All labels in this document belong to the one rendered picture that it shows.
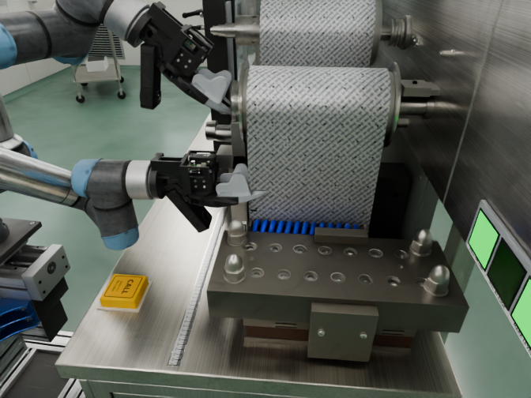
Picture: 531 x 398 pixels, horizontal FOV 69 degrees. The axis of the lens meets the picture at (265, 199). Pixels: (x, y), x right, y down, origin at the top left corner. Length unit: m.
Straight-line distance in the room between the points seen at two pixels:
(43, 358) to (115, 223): 1.02
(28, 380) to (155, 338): 1.01
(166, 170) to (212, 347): 0.32
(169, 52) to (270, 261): 0.39
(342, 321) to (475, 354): 1.45
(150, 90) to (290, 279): 0.41
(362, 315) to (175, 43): 0.52
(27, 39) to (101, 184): 0.26
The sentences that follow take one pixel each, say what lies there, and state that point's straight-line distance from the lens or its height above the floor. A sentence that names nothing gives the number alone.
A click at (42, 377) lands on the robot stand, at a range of 1.70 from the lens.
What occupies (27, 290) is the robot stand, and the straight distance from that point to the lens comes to 1.24.
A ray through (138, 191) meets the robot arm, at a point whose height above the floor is 1.11.
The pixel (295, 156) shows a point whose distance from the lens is 0.69.
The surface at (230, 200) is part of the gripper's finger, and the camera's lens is 0.71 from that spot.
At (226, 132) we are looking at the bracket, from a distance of 0.77.
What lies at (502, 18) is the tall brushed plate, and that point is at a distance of 0.57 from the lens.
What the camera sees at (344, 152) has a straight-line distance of 0.69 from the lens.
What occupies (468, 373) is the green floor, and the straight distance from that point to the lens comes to 1.96.
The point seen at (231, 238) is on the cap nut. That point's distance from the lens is 0.70.
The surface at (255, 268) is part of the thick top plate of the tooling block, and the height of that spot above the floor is 1.03.
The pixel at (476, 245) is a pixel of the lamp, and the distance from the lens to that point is 0.54.
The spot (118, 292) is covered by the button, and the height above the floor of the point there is 0.92.
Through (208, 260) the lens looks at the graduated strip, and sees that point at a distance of 0.88.
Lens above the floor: 1.47
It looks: 32 degrees down
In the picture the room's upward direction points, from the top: straight up
